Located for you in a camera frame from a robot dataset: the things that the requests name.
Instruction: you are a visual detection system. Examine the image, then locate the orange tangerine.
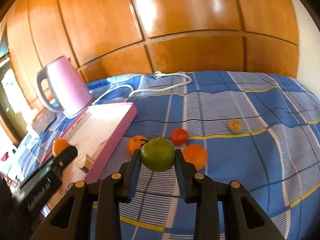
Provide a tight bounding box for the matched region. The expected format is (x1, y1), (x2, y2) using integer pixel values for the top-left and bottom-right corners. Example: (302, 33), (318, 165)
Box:
(182, 144), (208, 170)
(127, 135), (147, 156)
(52, 138), (70, 157)

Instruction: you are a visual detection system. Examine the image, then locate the green lime fruit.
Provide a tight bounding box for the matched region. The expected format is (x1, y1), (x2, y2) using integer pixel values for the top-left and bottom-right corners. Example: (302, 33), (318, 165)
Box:
(140, 137), (175, 172)

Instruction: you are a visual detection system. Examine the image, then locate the red tomato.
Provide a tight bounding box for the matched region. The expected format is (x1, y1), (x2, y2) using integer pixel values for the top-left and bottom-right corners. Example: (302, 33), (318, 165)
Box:
(170, 128), (188, 145)

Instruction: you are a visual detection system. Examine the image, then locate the small yellowish fruit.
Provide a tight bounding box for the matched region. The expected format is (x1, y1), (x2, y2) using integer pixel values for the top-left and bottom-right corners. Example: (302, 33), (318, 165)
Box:
(228, 119), (242, 134)

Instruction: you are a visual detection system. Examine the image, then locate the glittery purple box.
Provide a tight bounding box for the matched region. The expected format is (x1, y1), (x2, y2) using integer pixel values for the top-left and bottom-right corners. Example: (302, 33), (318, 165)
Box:
(31, 107), (56, 135)

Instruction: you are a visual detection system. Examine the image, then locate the pink rimmed white tray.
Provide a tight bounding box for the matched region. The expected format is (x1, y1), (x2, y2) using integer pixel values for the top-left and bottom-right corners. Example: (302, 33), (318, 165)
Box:
(47, 102), (137, 209)

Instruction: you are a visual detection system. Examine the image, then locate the wooden framed doorway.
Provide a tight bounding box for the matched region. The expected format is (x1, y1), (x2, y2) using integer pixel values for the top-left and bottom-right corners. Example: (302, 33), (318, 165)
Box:
(1, 57), (31, 147)

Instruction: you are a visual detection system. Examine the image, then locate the blue plaid bedsheet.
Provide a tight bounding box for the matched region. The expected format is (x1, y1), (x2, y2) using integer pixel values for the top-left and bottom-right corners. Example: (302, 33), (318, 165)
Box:
(18, 71), (319, 239)

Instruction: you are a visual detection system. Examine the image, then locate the pink electric kettle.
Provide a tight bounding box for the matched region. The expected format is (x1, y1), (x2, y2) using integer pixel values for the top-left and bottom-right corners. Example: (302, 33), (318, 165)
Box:
(35, 56), (92, 119)

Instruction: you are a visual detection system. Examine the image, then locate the wooden wardrobe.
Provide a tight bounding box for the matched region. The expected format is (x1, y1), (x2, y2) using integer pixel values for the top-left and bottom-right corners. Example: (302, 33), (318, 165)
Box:
(1, 0), (298, 108)

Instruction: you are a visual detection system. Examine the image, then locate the white kettle power cable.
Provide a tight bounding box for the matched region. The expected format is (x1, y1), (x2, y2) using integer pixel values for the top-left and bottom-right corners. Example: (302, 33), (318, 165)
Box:
(91, 71), (193, 106)

